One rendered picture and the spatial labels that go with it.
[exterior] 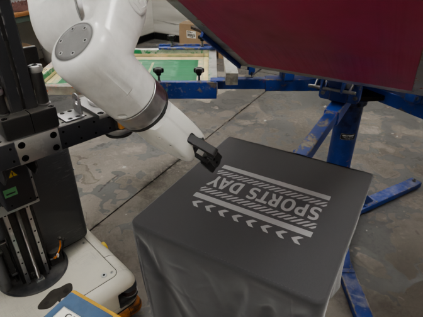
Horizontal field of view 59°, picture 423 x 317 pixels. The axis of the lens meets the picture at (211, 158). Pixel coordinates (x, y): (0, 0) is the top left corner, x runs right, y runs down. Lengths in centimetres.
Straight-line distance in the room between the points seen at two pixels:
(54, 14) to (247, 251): 55
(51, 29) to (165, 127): 18
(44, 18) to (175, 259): 55
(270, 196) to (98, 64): 63
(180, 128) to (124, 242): 177
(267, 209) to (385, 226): 167
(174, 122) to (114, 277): 125
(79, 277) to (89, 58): 139
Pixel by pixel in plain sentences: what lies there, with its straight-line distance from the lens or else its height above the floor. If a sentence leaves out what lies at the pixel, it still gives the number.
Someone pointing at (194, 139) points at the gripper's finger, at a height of 126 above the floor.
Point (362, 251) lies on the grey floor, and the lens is 229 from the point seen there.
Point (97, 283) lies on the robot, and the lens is 168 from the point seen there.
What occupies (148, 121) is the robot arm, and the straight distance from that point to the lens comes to 48.
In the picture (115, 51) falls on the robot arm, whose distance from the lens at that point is 43.
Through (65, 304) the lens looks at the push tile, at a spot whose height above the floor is 97.
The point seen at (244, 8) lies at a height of 138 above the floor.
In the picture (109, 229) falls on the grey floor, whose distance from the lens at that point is 235.
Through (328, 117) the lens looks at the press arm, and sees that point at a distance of 148.
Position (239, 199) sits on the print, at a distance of 92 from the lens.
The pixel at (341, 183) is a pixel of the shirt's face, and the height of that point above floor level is 95.
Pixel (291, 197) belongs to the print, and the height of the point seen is 95.
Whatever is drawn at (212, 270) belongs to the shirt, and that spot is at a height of 91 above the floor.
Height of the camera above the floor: 151
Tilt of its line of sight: 31 degrees down
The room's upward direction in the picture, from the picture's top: straight up
